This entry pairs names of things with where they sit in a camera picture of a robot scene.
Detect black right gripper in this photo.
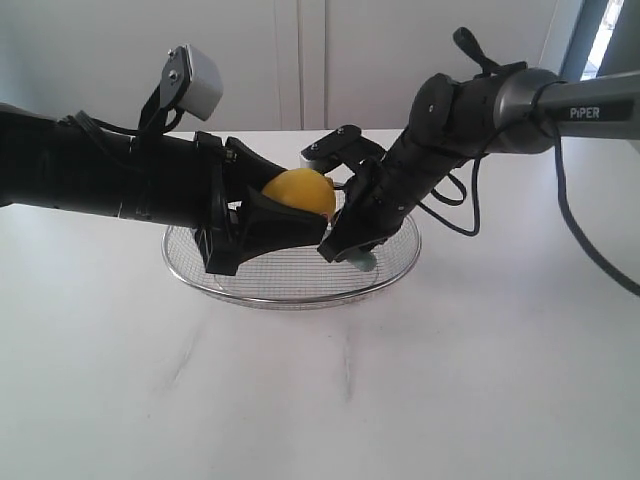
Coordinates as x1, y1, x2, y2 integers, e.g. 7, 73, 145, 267
318, 128, 465, 263

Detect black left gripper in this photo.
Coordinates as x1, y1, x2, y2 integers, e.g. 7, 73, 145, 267
130, 131, 328, 275

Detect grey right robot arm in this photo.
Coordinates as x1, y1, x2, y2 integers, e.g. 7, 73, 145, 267
303, 68, 639, 262

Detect white cabinet doors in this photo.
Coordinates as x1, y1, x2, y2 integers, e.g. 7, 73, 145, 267
1, 1, 581, 130

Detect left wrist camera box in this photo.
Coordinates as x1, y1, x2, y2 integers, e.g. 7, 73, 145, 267
138, 44, 224, 135

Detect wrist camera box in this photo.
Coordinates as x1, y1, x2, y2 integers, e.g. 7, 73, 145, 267
300, 124, 386, 174
138, 44, 224, 135

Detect yellow lemon with sticker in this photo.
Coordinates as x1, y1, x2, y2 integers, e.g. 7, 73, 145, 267
261, 168, 336, 219

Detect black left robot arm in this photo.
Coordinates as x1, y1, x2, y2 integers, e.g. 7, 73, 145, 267
1, 104, 328, 276

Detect oval steel mesh basket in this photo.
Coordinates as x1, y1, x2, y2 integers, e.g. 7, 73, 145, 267
161, 216, 422, 310

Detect teal handled vegetable peeler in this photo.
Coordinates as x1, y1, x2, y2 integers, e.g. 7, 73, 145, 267
327, 209, 377, 274

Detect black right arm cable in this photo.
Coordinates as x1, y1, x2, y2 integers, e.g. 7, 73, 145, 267
424, 27, 640, 296

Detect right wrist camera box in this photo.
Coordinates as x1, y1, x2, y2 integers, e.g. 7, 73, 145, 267
300, 124, 386, 174

